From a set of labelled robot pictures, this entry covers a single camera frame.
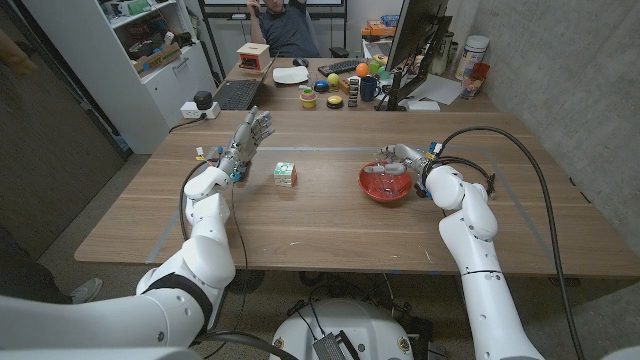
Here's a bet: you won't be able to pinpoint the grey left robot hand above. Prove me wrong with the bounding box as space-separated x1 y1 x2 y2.
217 105 275 181

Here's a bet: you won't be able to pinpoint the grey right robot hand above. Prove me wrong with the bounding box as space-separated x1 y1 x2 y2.
363 143 434 177

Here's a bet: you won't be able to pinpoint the clear plastic bottle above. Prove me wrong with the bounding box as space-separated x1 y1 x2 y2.
370 162 407 197

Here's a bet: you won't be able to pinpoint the standing person's forearm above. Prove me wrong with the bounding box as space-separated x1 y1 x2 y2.
0 29 39 76

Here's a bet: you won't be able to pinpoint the flat white box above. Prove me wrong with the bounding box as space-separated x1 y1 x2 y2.
405 99 442 112

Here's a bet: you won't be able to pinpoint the small green white box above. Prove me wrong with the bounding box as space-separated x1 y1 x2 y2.
273 161 298 189

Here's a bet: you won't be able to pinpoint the red bowl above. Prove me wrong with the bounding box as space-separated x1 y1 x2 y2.
357 160 414 204

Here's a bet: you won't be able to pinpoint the wooden box with orange front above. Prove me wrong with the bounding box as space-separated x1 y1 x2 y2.
236 42 272 73

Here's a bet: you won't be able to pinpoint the cardboard box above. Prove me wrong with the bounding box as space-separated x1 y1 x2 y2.
132 42 183 76

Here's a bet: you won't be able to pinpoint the black laptop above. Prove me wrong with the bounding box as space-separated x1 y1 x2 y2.
212 53 279 112

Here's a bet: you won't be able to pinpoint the wooden office desk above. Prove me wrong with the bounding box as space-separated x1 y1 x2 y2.
218 56 501 114

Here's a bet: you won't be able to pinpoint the black round adapter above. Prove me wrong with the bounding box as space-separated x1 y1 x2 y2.
193 90 215 111

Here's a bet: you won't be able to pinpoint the white power strip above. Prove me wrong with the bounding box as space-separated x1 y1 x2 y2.
179 100 222 120

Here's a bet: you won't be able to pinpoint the white paper sheets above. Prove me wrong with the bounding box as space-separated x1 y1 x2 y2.
399 73 463 107

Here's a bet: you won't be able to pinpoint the yellow stacking cup toy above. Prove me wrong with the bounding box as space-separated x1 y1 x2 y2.
299 86 319 110

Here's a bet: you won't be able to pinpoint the dark blue mug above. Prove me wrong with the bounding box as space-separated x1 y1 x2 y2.
359 75 382 103

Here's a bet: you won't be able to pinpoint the white plate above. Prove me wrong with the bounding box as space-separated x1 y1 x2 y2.
272 65 310 85

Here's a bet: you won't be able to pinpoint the clear glass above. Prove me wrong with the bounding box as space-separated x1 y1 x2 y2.
459 73 484 101

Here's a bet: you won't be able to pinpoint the white shelf cabinet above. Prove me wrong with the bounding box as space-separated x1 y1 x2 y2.
22 0 217 155

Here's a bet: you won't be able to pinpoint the green yellow toy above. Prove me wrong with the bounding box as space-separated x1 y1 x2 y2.
368 53 390 77

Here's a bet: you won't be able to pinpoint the red cup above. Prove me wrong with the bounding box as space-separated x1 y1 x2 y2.
471 61 492 84

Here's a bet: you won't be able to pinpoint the white canister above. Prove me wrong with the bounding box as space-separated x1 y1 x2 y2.
454 34 491 82

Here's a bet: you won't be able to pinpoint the black keyboard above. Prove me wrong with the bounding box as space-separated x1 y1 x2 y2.
317 58 366 77

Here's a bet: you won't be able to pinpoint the seated person in grey shirt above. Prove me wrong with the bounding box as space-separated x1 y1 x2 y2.
243 0 321 59

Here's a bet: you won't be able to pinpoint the black computer monitor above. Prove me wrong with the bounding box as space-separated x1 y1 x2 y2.
384 0 454 112

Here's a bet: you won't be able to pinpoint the black office chair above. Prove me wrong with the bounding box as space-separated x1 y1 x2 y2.
299 4 351 59

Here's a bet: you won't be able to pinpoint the black round floor fan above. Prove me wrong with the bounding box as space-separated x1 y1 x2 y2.
227 268 266 295

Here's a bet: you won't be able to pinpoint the whiteboard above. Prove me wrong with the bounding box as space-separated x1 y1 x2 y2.
197 0 347 21

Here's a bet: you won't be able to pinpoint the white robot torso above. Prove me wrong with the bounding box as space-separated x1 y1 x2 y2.
268 298 415 360

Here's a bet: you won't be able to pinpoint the standing person with white shoes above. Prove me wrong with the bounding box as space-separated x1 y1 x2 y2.
0 224 104 305

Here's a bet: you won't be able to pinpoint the thick black cable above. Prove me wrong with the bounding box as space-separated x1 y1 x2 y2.
434 125 586 360
192 332 300 360

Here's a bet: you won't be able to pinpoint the coiled thin black cable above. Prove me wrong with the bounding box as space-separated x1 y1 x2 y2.
432 155 497 201

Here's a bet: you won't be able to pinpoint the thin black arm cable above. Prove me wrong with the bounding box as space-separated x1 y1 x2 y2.
178 159 209 244

